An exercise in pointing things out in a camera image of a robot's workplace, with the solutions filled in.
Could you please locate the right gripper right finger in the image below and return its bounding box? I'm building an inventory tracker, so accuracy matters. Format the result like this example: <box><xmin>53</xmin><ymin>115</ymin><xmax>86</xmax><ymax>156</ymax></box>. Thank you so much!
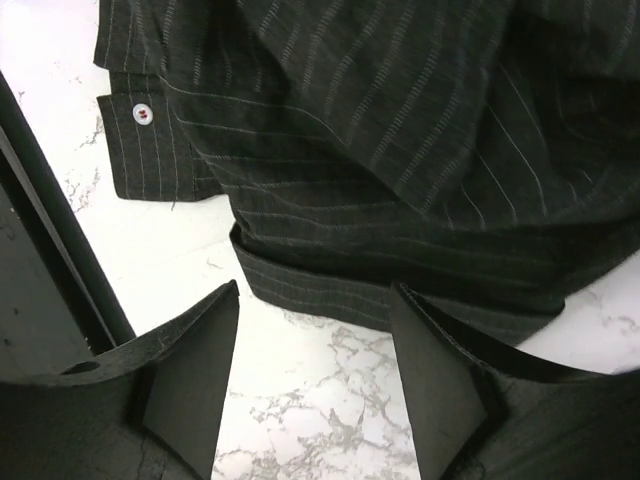
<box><xmin>390</xmin><ymin>284</ymin><xmax>639</xmax><ymax>479</ymax></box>

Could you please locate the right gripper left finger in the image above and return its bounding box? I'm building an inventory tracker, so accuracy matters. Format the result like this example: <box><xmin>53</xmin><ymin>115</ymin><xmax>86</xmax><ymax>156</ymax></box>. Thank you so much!
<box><xmin>1</xmin><ymin>281</ymin><xmax>239</xmax><ymax>479</ymax></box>

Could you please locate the dark pinstriped long sleeve shirt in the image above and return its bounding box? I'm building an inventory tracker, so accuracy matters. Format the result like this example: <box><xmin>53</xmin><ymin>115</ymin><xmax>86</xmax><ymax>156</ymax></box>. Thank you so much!
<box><xmin>94</xmin><ymin>1</ymin><xmax>639</xmax><ymax>345</ymax></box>

